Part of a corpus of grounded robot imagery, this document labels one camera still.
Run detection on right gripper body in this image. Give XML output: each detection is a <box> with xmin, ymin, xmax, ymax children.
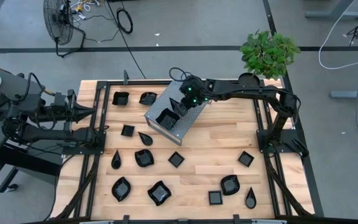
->
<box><xmin>180</xmin><ymin>76</ymin><xmax>203</xmax><ymax>109</ymax></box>

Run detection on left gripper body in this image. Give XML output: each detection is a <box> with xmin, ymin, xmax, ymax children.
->
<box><xmin>53</xmin><ymin>89</ymin><xmax>77</xmax><ymax>134</ymax></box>

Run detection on black teardrop plate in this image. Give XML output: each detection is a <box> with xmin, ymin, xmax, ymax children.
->
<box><xmin>168</xmin><ymin>97</ymin><xmax>181</xmax><ymax>113</ymax></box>
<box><xmin>111</xmin><ymin>149</ymin><xmax>122</xmax><ymax>170</ymax></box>
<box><xmin>245</xmin><ymin>186</ymin><xmax>257</xmax><ymax>210</ymax></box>
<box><xmin>137</xmin><ymin>131</ymin><xmax>154</xmax><ymax>147</ymax></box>

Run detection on black wavy square plate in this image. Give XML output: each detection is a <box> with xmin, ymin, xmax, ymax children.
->
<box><xmin>147</xmin><ymin>180</ymin><xmax>172</xmax><ymax>207</ymax></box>
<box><xmin>155</xmin><ymin>107</ymin><xmax>181</xmax><ymax>131</ymax></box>
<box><xmin>112</xmin><ymin>91</ymin><xmax>131</xmax><ymax>106</ymax></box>

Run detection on black leaf-shaped plate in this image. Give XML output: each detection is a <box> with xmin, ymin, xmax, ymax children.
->
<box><xmin>219</xmin><ymin>174</ymin><xmax>241</xmax><ymax>197</ymax></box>
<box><xmin>139</xmin><ymin>91</ymin><xmax>158</xmax><ymax>106</ymax></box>
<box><xmin>111</xmin><ymin>176</ymin><xmax>132</xmax><ymax>202</ymax></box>
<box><xmin>134</xmin><ymin>149</ymin><xmax>155</xmax><ymax>168</ymax></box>

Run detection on black small square plate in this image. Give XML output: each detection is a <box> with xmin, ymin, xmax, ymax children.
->
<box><xmin>237</xmin><ymin>151</ymin><xmax>255</xmax><ymax>168</ymax></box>
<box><xmin>208</xmin><ymin>190</ymin><xmax>224</xmax><ymax>206</ymax></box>
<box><xmin>121</xmin><ymin>124</ymin><xmax>135</xmax><ymax>138</ymax></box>
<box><xmin>167</xmin><ymin>151</ymin><xmax>186</xmax><ymax>169</ymax></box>

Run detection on grey perforated metal stand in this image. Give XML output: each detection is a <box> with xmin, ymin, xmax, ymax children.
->
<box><xmin>144</xmin><ymin>72</ymin><xmax>216</xmax><ymax>146</ymax></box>

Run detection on green potted plant black pot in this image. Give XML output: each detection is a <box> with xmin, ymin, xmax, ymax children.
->
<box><xmin>238</xmin><ymin>30</ymin><xmax>301</xmax><ymax>87</ymax></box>

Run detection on black floor fan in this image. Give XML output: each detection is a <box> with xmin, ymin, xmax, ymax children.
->
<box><xmin>43</xmin><ymin>0</ymin><xmax>86</xmax><ymax>58</ymax></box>

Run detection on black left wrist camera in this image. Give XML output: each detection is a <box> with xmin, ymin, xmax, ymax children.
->
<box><xmin>53</xmin><ymin>91</ymin><xmax>67</xmax><ymax>107</ymax></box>

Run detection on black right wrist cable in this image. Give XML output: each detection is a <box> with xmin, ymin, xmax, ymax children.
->
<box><xmin>168</xmin><ymin>67</ymin><xmax>193</xmax><ymax>82</ymax></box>

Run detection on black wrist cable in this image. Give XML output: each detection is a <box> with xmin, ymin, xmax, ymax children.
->
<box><xmin>168</xmin><ymin>67</ymin><xmax>193</xmax><ymax>82</ymax></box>
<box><xmin>25</xmin><ymin>72</ymin><xmax>47</xmax><ymax>94</ymax></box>

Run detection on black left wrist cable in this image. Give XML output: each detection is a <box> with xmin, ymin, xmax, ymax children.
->
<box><xmin>25</xmin><ymin>72</ymin><xmax>47</xmax><ymax>94</ymax></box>

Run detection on black coiled floor cable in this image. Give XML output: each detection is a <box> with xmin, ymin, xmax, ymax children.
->
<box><xmin>106</xmin><ymin>0</ymin><xmax>147</xmax><ymax>80</ymax></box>

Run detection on tangled white yellow cables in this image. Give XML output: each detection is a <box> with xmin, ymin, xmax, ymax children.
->
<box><xmin>70</xmin><ymin>0</ymin><xmax>104</xmax><ymax>21</ymax></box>

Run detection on white floor cable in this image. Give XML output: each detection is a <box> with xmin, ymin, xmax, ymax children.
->
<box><xmin>318</xmin><ymin>0</ymin><xmax>358</xmax><ymax>70</ymax></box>

